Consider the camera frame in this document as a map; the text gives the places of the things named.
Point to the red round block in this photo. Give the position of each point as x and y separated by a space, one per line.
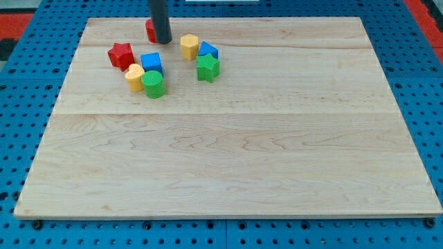
150 30

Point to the blue cube block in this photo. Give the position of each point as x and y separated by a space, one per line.
152 62

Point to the yellow heart block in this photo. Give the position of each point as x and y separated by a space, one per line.
133 77

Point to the green star block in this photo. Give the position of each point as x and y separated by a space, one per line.
208 68

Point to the green cylinder block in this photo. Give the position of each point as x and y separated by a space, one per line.
153 84

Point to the blue triangular block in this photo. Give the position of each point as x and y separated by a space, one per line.
207 48

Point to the light wooden board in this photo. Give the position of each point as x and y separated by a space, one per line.
301 123

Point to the yellow hexagon block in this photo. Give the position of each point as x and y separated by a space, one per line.
189 46

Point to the red star block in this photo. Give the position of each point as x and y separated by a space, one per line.
121 56

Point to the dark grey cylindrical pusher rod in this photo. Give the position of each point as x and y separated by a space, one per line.
160 19

